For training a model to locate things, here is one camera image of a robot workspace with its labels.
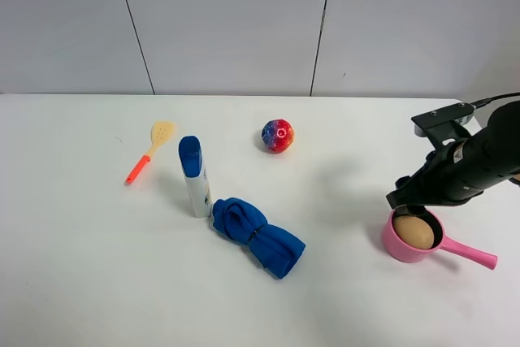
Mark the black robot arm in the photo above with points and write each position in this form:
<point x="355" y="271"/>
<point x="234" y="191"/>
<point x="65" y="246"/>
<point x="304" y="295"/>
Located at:
<point x="502" y="150"/>

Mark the brown potato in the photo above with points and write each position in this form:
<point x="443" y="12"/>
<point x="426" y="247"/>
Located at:
<point x="414" y="231"/>

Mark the blue tied cloth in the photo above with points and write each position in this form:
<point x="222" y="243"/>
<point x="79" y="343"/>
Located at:
<point x="275" y="248"/>

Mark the white bottle blue cap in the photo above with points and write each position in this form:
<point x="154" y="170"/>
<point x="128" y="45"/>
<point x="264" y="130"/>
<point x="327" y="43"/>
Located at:
<point x="195" y="175"/>

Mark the yellow spatula orange handle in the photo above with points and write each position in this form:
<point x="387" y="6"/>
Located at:
<point x="161" y="132"/>

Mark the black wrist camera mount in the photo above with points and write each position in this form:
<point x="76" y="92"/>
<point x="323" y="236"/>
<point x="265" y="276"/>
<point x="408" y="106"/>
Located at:
<point x="446" y="123"/>

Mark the red blue ball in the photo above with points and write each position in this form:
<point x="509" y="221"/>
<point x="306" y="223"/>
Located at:
<point x="277" y="135"/>

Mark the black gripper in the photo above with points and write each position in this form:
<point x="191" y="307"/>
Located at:
<point x="451" y="175"/>

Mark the pink saucepan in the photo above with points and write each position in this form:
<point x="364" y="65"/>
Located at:
<point x="405" y="253"/>

